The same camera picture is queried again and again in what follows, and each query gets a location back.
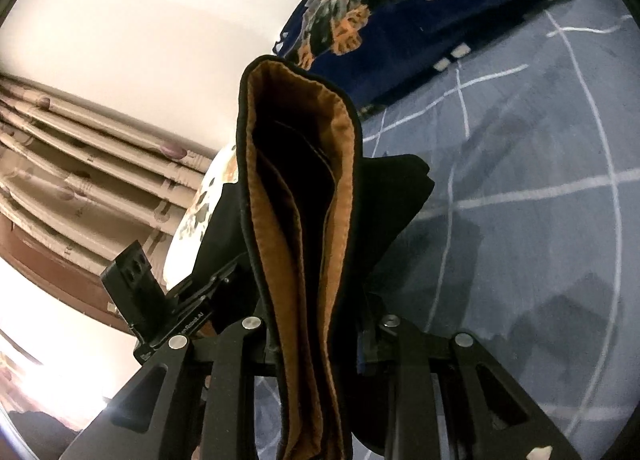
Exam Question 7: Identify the white floral pillow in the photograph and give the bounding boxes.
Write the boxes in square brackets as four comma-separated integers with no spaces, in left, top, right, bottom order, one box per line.
[163,142,238,291]

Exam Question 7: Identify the blue grid bed sheet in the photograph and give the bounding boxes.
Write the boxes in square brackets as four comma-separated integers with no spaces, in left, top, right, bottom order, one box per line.
[362,0,639,459]

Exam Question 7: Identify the black pants orange lining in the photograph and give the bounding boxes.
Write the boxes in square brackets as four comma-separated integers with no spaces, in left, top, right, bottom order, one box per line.
[195,56,434,459]

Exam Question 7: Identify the beige curtain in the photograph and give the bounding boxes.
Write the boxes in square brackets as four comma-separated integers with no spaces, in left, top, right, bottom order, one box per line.
[1,77,212,287]

